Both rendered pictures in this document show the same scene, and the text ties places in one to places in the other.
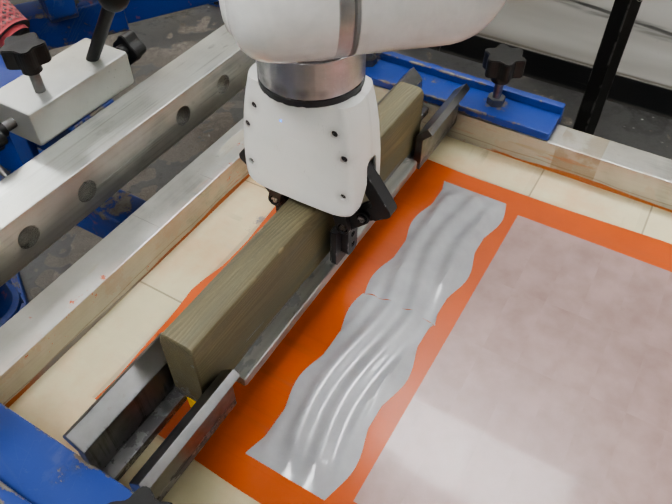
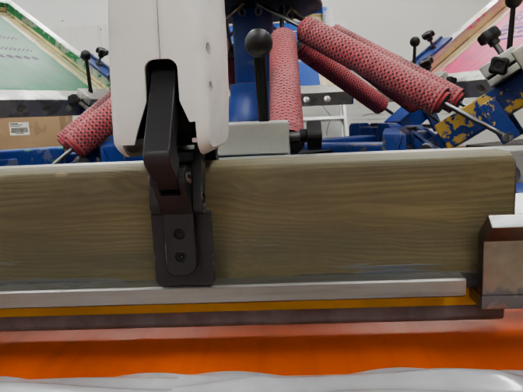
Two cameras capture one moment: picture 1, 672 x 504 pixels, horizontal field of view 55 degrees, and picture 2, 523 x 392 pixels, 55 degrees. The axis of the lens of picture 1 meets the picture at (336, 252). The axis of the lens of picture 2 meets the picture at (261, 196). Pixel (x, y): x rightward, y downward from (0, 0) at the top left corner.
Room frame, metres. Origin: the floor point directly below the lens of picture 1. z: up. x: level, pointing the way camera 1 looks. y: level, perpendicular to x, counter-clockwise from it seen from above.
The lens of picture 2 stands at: (0.30, -0.26, 1.09)
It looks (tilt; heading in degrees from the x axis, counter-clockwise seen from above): 9 degrees down; 62
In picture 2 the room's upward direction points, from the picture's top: 3 degrees counter-clockwise
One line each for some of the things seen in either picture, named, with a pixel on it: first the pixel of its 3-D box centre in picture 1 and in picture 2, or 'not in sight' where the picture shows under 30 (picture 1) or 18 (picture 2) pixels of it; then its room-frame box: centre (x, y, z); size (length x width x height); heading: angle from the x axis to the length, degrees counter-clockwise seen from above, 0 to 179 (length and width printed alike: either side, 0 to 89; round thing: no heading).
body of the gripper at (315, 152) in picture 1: (313, 126); (180, 50); (0.40, 0.02, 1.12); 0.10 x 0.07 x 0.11; 59
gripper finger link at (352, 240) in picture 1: (355, 231); (177, 229); (0.38, -0.02, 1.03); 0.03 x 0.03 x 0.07; 59
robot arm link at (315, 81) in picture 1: (301, 49); not in sight; (0.40, 0.02, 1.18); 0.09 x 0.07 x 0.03; 59
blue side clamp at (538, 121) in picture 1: (427, 101); not in sight; (0.64, -0.11, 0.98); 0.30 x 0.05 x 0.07; 59
